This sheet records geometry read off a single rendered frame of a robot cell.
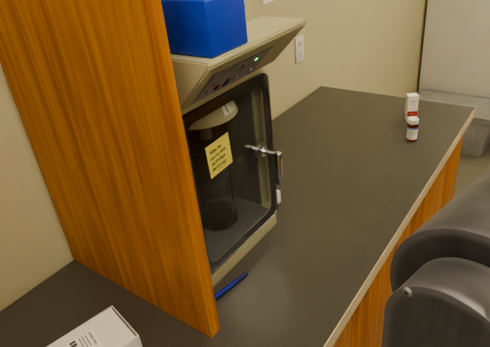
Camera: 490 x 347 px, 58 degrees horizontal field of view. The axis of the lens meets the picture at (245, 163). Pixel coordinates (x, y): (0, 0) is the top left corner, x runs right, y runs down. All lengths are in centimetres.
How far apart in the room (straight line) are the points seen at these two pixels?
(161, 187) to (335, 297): 49
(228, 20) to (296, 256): 64
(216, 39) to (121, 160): 29
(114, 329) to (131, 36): 61
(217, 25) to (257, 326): 62
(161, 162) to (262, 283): 46
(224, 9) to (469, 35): 315
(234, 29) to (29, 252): 79
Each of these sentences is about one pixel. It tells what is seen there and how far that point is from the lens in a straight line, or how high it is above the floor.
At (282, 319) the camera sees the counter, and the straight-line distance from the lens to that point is 101.
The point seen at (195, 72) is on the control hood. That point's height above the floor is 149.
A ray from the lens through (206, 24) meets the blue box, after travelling 72.
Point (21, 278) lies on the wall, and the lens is 128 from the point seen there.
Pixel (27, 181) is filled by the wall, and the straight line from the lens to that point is 120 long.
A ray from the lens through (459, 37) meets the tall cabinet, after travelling 380.
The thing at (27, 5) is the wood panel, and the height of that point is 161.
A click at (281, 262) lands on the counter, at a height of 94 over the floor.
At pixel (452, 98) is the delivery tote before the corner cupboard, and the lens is 380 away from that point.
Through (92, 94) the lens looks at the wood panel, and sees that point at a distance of 83.
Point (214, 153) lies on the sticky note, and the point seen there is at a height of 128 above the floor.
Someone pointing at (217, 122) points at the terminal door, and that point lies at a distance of 91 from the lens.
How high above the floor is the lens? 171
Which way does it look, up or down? 29 degrees down
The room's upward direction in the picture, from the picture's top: 6 degrees counter-clockwise
